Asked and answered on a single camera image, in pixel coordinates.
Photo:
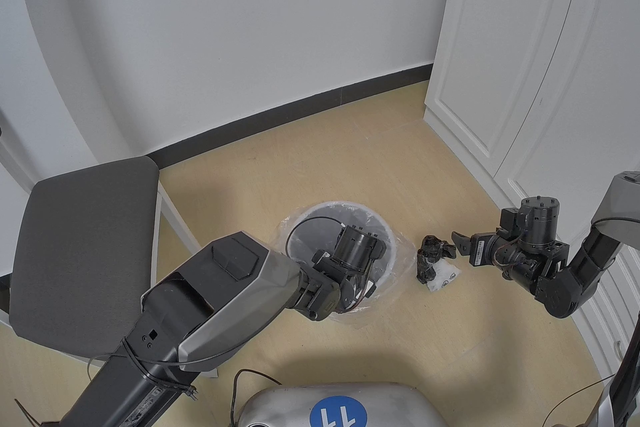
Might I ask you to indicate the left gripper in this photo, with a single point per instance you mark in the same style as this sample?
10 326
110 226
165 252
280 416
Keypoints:
366 287

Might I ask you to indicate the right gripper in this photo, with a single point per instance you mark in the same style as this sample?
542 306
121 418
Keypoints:
492 251

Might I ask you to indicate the clear plastic bag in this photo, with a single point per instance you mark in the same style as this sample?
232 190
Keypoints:
380 312

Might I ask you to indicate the black plastic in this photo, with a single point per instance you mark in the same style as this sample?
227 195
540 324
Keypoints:
430 260

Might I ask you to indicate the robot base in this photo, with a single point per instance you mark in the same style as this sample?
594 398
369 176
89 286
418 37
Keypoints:
390 405

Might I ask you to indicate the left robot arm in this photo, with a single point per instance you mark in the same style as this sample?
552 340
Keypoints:
225 290

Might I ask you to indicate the white trash bin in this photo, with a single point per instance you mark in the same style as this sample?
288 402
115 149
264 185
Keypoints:
390 260

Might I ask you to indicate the grey seat white leg stool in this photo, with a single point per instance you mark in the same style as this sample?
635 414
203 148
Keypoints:
85 240

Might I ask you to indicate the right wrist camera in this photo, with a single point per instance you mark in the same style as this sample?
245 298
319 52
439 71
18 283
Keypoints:
511 221

